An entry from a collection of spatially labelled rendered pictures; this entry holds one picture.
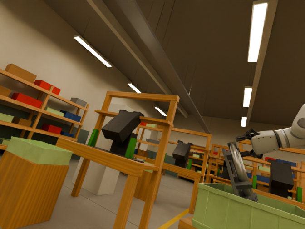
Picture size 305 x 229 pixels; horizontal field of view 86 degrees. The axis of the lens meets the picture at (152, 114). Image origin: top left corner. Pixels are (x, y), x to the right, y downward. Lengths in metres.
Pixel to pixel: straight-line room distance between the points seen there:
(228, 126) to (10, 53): 11.30
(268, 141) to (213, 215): 0.40
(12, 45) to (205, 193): 6.04
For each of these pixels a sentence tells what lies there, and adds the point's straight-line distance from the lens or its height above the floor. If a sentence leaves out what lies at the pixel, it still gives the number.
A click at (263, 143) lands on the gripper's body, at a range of 0.91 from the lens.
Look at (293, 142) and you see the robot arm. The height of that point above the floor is 1.23.
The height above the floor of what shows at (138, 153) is 0.92.
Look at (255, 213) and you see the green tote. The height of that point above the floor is 0.92.
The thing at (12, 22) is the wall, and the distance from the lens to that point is 6.39.
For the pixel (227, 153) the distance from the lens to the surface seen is 0.89.
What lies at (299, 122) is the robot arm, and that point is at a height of 1.29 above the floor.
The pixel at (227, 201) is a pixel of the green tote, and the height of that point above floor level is 0.93.
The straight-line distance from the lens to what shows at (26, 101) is 5.69.
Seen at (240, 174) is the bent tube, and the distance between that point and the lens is 0.86.
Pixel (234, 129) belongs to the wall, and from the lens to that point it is 11.97.
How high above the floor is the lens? 1.03
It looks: 13 degrees up
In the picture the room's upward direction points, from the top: 15 degrees clockwise
